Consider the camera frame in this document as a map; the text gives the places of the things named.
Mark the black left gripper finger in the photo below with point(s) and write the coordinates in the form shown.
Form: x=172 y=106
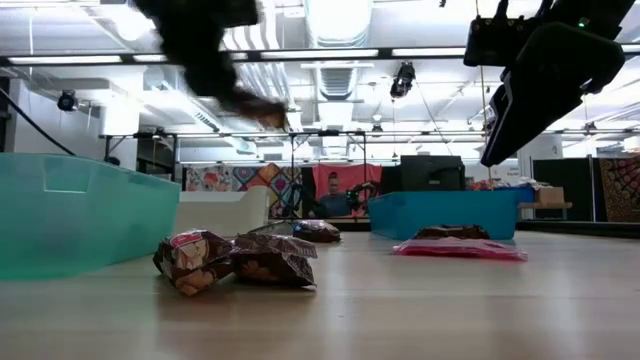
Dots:
x=210 y=65

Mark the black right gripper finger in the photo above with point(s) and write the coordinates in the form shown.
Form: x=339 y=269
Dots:
x=560 y=60

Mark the pink translucent candy pack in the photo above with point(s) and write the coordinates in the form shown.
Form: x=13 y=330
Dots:
x=460 y=250

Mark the black idle robot arm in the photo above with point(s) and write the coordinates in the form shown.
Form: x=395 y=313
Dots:
x=361 y=192

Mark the brown PayDay candy bar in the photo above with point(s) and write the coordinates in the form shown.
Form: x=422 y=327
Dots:
x=192 y=260
x=275 y=265

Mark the white LED light bar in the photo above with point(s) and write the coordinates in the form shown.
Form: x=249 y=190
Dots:
x=631 y=48
x=65 y=59
x=147 y=58
x=320 y=53
x=430 y=51

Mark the black partition panel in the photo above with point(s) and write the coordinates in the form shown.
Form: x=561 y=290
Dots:
x=565 y=190

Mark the cardboard box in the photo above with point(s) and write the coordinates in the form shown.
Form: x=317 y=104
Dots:
x=550 y=195

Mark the small blue storage container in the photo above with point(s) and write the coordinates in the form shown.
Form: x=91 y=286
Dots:
x=522 y=195

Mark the white plastic bin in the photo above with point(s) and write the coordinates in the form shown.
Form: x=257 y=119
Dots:
x=220 y=210

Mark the pile of colourful items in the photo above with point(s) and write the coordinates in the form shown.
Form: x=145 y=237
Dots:
x=485 y=185

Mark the wooden shelf board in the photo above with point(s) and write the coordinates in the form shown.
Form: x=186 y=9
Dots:
x=545 y=205

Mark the black ceiling spotlight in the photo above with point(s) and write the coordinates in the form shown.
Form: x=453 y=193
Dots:
x=67 y=101
x=402 y=80

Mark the black monitor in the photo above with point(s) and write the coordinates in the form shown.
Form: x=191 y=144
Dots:
x=432 y=172

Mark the small hanging ceiling lamp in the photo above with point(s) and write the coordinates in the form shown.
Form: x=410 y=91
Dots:
x=377 y=130

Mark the person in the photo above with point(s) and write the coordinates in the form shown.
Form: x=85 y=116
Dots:
x=332 y=200

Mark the blue plastic bin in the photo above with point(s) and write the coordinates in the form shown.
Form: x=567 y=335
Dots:
x=450 y=210

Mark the red orange cloth backdrop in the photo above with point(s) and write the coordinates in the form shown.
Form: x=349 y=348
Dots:
x=367 y=172

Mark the teal plastic bin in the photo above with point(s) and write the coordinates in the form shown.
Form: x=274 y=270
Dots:
x=75 y=225

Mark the white rectangular air duct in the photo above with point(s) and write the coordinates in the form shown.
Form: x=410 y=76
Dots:
x=200 y=117

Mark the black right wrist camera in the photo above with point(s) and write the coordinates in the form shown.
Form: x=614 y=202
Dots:
x=495 y=42

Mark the black neighbouring rig frame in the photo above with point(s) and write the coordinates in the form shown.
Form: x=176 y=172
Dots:
x=250 y=134

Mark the colourful patchwork wall tapestry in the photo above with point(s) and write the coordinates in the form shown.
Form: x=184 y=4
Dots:
x=240 y=180

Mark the silver round ventilation duct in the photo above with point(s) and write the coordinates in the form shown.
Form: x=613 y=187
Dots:
x=339 y=30

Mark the brown patterned wall tapestry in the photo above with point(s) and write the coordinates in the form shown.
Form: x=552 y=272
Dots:
x=620 y=190

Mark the black aluminium rig frame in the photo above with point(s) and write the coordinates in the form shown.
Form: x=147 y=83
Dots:
x=385 y=52

